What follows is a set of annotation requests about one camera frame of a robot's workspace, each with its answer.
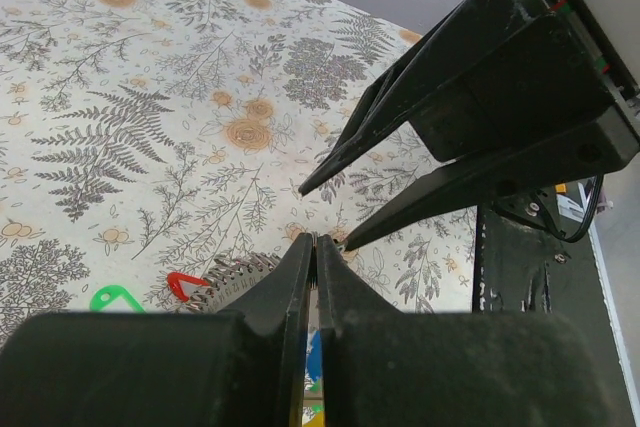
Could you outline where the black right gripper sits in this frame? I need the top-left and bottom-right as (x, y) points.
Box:
(344, 0), (631, 251)

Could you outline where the blue tagged key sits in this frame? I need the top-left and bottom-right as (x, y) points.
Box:
(305, 330), (323, 382)

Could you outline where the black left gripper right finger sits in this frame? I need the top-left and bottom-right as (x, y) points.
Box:
(316, 235), (619, 426)

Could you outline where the red key tag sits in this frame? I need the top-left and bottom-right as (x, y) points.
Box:
(166, 271), (208, 302)

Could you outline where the floral table mat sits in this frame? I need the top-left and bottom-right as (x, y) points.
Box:
(0, 0), (479, 427)

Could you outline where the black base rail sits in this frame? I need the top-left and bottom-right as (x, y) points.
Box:
(472, 196), (639, 426)

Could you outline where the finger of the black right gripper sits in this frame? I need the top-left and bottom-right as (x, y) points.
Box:
(299, 11), (467, 196)

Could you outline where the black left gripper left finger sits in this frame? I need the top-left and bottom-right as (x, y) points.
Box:
(1, 234), (313, 426)

